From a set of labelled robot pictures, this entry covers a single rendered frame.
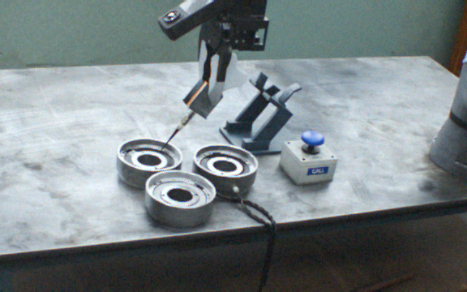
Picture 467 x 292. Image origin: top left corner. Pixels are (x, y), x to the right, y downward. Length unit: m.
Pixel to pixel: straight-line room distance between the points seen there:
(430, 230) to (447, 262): 0.12
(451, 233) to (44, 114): 0.91
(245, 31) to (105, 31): 1.72
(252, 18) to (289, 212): 0.31
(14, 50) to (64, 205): 1.71
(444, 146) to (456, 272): 0.31
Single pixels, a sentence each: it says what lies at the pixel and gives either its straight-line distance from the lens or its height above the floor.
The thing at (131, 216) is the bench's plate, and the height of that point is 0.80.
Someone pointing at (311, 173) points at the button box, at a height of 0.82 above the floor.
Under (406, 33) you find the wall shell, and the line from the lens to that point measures 3.59.
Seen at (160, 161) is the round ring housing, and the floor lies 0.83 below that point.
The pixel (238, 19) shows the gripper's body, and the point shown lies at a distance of 1.30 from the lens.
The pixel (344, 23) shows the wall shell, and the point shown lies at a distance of 3.40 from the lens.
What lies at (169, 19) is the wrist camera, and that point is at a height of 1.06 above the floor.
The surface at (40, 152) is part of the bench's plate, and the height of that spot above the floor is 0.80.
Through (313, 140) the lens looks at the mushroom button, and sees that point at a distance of 1.41.
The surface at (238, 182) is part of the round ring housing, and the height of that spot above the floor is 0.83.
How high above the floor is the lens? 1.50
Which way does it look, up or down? 28 degrees down
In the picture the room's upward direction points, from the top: 9 degrees clockwise
